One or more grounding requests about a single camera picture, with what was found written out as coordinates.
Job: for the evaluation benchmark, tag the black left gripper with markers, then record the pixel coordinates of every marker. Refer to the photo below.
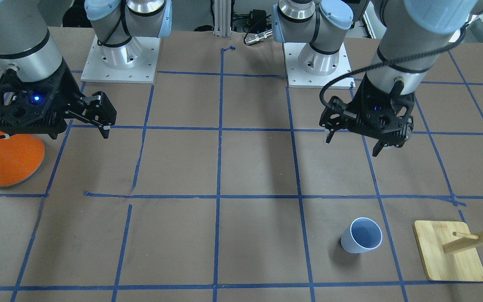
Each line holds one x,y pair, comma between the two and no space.
361,105

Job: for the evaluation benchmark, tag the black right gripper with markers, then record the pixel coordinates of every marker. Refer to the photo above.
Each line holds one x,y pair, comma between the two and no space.
68,97

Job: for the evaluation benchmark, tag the light blue plastic cup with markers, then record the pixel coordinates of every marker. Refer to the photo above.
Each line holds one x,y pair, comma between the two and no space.
361,235

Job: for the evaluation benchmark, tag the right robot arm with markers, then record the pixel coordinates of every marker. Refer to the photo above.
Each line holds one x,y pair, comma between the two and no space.
27,44

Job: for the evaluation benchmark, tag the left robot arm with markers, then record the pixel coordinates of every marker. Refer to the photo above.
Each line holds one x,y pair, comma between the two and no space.
376,100

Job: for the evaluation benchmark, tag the wooden cup rack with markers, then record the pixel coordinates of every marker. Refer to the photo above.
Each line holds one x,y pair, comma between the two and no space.
448,251

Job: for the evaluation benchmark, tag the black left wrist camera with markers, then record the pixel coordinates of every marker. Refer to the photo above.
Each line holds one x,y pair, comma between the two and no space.
386,121

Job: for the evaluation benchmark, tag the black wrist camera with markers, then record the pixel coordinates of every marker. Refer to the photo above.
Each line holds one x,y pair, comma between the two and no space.
386,121
23,106

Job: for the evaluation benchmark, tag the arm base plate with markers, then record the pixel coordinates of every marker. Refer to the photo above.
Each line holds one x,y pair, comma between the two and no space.
308,69
134,62

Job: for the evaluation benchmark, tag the silver cable connector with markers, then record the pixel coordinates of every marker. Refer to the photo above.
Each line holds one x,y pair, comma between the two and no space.
258,38

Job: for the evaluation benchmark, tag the aluminium frame post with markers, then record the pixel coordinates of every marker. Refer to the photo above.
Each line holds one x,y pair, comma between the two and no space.
222,18

